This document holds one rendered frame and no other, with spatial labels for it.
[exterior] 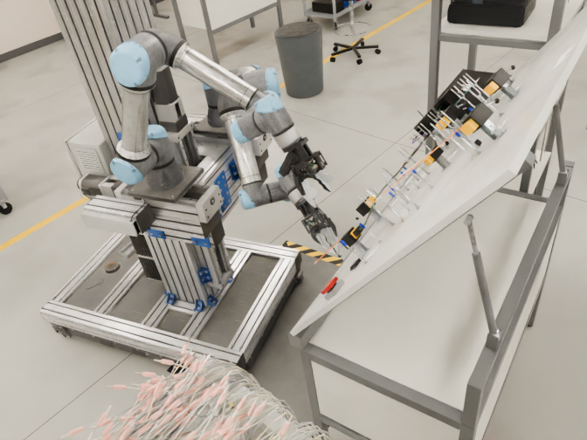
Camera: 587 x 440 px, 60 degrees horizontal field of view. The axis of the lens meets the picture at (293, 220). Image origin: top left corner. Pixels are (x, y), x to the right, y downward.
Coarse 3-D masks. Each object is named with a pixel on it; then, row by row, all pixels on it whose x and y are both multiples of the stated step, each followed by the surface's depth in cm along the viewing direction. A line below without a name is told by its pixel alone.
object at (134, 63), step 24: (120, 48) 147; (144, 48) 150; (120, 72) 151; (144, 72) 150; (144, 96) 160; (144, 120) 167; (120, 144) 176; (144, 144) 175; (120, 168) 178; (144, 168) 181
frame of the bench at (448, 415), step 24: (504, 192) 228; (528, 288) 184; (312, 360) 176; (336, 360) 171; (312, 384) 187; (384, 384) 162; (504, 384) 202; (312, 408) 199; (432, 408) 154; (480, 408) 152
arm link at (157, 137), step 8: (152, 128) 190; (160, 128) 189; (152, 136) 186; (160, 136) 188; (152, 144) 186; (160, 144) 189; (168, 144) 193; (160, 152) 188; (168, 152) 193; (160, 160) 191; (168, 160) 194
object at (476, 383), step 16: (560, 176) 194; (560, 192) 193; (544, 208) 187; (544, 224) 180; (528, 256) 170; (528, 272) 164; (512, 288) 160; (512, 304) 155; (496, 320) 151; (496, 352) 143; (480, 368) 140; (480, 384) 136; (480, 400) 140; (464, 416) 146
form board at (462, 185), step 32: (576, 32) 147; (544, 64) 152; (544, 96) 116; (512, 128) 118; (448, 160) 168; (480, 160) 121; (512, 160) 96; (416, 192) 175; (448, 192) 125; (480, 192) 99; (384, 224) 180; (416, 224) 128; (352, 256) 189; (384, 256) 132; (352, 288) 139
